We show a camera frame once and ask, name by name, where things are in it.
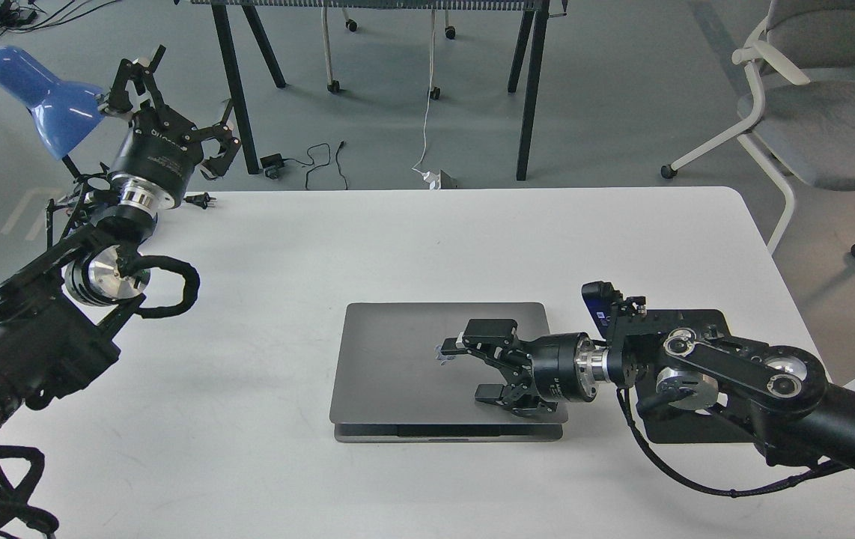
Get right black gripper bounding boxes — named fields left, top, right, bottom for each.
left=441, top=318, right=609, bottom=418

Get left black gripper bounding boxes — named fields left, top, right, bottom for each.
left=103, top=45, right=240, bottom=199

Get grey laptop computer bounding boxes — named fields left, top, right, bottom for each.
left=329, top=302, right=568, bottom=443

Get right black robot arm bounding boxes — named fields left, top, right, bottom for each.
left=437, top=281, right=855, bottom=498

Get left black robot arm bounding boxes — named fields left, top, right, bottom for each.
left=0, top=46, right=240, bottom=538

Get black plug on table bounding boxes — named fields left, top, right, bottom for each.
left=183, top=192, right=216, bottom=210

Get blue desk lamp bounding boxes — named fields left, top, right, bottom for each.
left=0, top=46, right=103, bottom=180

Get white rolling rack legs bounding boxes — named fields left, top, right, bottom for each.
left=320, top=1, right=456, bottom=105

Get black mouse pad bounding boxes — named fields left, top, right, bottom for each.
left=634, top=309, right=754, bottom=444

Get black framed background table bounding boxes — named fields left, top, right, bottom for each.
left=177, top=0, right=568, bottom=182

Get grey office chair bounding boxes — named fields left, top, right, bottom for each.
left=660, top=1, right=855, bottom=252

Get black power adapter cable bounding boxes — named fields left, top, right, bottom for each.
left=261, top=141, right=349, bottom=191

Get black cable bundle floor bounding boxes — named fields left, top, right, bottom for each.
left=0, top=1, right=118, bottom=38

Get white charger cable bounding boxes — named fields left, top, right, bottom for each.
left=411, top=7, right=458, bottom=189

